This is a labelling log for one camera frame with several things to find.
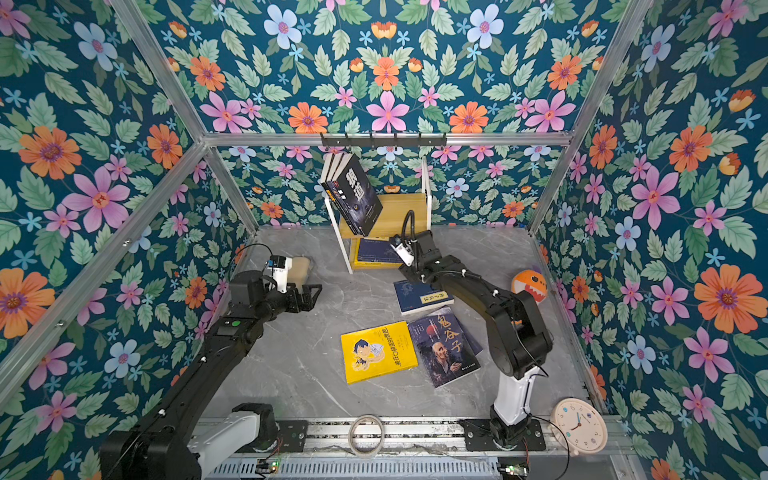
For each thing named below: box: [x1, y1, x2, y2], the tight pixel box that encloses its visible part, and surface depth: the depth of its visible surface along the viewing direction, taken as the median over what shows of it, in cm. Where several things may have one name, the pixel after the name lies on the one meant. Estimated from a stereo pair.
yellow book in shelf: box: [353, 237, 404, 269], surface depth 106 cm
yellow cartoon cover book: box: [340, 320, 419, 385], surface depth 88 cm
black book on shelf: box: [320, 153, 360, 234], surface depth 82 cm
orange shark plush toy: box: [511, 269, 548, 304], surface depth 95 cm
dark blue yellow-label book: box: [358, 238, 403, 263], surface depth 107 cm
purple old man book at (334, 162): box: [320, 152, 353, 185], surface depth 82 cm
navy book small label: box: [393, 280, 455, 315], surface depth 100 cm
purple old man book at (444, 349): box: [408, 313, 481, 388], surface depth 88 cm
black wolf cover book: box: [326, 153, 384, 237], surface depth 86 cm
